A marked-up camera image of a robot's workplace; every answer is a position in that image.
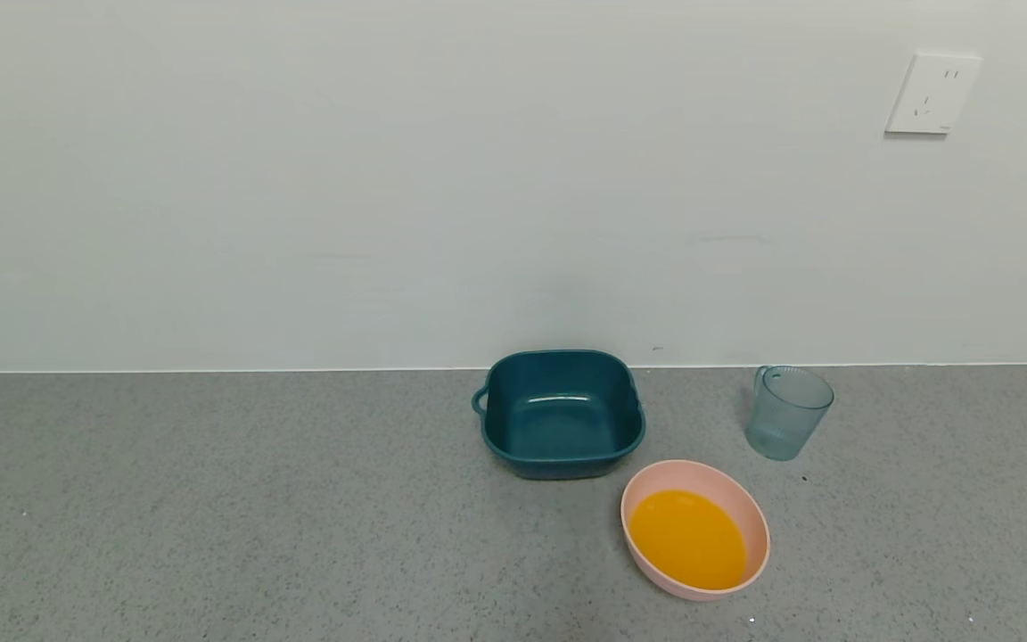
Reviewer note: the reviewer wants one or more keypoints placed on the white wall socket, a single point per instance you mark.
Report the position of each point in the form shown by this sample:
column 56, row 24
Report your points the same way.
column 932, row 94

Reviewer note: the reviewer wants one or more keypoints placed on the orange juice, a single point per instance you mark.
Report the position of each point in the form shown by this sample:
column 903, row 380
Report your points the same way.
column 690, row 539

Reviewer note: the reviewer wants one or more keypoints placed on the translucent blue ribbed cup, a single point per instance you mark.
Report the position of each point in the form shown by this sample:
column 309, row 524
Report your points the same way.
column 785, row 419

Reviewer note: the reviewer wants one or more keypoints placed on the pink plastic bowl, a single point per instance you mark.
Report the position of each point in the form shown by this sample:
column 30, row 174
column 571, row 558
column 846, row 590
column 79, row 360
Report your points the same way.
column 750, row 513

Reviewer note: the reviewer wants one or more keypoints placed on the teal square plastic basin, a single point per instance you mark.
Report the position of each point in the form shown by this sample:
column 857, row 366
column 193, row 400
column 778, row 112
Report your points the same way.
column 558, row 428

